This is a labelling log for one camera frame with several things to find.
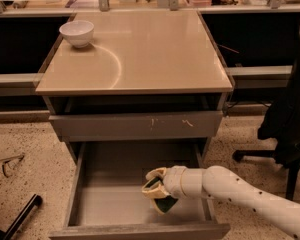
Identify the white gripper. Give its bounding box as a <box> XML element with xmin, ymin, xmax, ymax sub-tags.
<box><xmin>141</xmin><ymin>166</ymin><xmax>186</xmax><ymax>199</ymax></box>

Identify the green yellow sponge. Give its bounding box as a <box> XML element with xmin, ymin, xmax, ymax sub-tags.
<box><xmin>145</xmin><ymin>177</ymin><xmax>179</xmax><ymax>216</ymax></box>

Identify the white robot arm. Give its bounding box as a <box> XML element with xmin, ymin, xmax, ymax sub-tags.
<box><xmin>142</xmin><ymin>166</ymin><xmax>300</xmax><ymax>240</ymax></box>

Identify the open grey middle drawer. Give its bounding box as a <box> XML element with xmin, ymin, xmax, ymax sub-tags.
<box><xmin>50</xmin><ymin>141</ymin><xmax>230</xmax><ymax>240</ymax></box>

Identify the closed grey top drawer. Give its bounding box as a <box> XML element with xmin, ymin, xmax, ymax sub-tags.
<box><xmin>50</xmin><ymin>111</ymin><xmax>223</xmax><ymax>142</ymax></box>

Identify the grey drawer cabinet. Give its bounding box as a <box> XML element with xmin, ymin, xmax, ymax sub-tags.
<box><xmin>36</xmin><ymin>10</ymin><xmax>233</xmax><ymax>157</ymax></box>

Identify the black office chair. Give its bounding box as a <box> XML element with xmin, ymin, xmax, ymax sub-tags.
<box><xmin>232</xmin><ymin>27</ymin><xmax>300</xmax><ymax>200</ymax></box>

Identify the white ceramic bowl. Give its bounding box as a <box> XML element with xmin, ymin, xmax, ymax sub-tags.
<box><xmin>59</xmin><ymin>20</ymin><xmax>94</xmax><ymax>48</ymax></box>

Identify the black chair leg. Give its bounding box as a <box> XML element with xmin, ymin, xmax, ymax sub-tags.
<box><xmin>0</xmin><ymin>194</ymin><xmax>43</xmax><ymax>240</ymax></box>

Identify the cable on floor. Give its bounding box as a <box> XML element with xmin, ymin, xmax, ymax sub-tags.
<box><xmin>0</xmin><ymin>153</ymin><xmax>26</xmax><ymax>178</ymax></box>

